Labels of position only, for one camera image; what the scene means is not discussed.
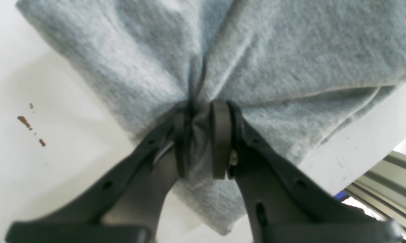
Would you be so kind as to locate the left gripper white right finger side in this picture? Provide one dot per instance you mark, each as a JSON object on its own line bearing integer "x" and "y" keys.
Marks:
{"x": 282, "y": 203}

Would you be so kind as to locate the aluminium frame stand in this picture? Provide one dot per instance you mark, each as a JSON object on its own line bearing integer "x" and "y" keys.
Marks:
{"x": 383, "y": 188}

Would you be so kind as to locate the grey T-shirt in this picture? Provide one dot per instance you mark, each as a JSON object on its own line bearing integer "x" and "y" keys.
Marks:
{"x": 300, "y": 70}

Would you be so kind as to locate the left gripper white left finger side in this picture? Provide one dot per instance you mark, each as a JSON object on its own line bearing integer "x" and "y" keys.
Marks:
{"x": 125, "y": 204}

